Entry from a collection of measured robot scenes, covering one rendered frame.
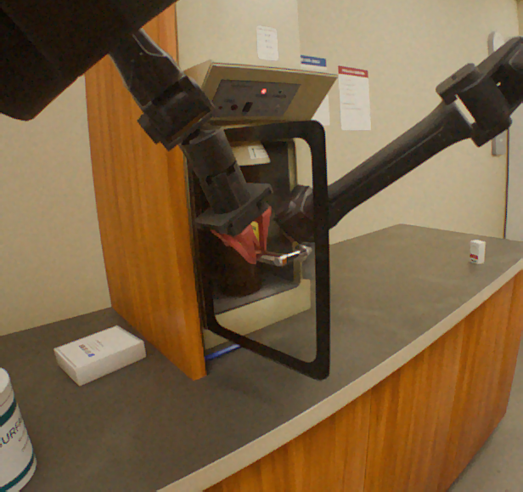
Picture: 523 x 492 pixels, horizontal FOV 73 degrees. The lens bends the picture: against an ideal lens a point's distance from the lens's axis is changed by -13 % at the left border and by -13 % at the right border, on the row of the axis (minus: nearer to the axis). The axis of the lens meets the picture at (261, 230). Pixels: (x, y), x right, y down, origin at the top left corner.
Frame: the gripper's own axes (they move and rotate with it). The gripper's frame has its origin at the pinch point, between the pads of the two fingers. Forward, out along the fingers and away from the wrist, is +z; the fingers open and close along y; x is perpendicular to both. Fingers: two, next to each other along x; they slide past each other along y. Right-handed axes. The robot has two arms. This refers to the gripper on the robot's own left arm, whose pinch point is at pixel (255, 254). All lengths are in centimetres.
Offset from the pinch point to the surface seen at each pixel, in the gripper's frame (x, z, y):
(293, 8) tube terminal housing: -20, -29, -51
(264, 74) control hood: -10.9, -20.3, -25.3
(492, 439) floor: 16, 162, -66
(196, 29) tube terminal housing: -22.1, -32.8, -23.6
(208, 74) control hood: -12.5, -24.7, -14.6
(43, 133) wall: -67, -27, 1
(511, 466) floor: 28, 157, -54
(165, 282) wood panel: -20.1, 5.1, 7.5
